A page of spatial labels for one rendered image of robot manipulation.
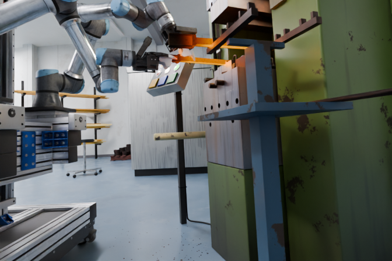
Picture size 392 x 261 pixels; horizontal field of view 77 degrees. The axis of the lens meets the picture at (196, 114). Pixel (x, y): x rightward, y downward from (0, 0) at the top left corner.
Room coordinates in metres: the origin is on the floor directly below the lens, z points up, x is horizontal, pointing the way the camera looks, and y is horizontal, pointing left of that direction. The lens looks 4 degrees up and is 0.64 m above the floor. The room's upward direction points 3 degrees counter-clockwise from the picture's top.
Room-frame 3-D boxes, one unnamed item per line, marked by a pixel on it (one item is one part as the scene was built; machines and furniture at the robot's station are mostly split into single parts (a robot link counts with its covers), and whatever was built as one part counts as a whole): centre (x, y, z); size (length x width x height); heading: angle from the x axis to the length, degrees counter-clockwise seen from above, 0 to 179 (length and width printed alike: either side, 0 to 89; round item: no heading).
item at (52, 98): (1.41, 0.86, 0.87); 0.15 x 0.15 x 0.10
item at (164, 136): (1.58, 0.06, 0.62); 0.44 x 0.05 x 0.05; 112
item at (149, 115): (4.31, 0.34, 0.89); 1.41 x 1.06 x 1.77; 87
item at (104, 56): (1.06, 0.37, 0.99); 0.11 x 0.08 x 0.09; 112
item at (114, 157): (6.96, 1.92, 0.20); 1.10 x 0.76 x 0.39; 177
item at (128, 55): (1.09, 0.30, 0.99); 0.08 x 0.05 x 0.08; 22
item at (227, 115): (0.79, -0.21, 0.69); 0.40 x 0.30 x 0.02; 19
